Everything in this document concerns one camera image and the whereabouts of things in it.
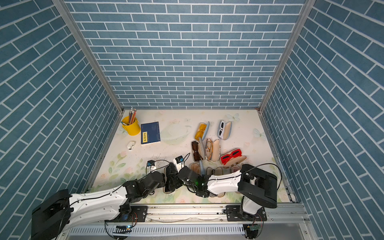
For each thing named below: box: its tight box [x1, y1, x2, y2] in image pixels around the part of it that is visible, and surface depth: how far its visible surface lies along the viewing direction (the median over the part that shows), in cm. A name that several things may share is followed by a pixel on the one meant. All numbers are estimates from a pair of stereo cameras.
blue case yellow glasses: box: [194, 121, 210, 141], surface depth 107 cm
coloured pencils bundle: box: [128, 108, 137, 125], surface depth 101 cm
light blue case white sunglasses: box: [217, 119, 232, 141], surface depth 107 cm
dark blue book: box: [140, 121, 161, 145], surface depth 107 cm
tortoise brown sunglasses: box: [191, 140, 204, 162], surface depth 96 cm
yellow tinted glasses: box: [194, 123, 207, 141], surface depth 107 cm
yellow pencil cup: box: [121, 111, 141, 136], surface depth 101 cm
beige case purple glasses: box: [231, 166, 240, 173], surface depth 89 cm
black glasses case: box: [165, 162, 178, 193], surface depth 80 cm
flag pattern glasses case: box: [205, 138, 221, 162], surface depth 98 cm
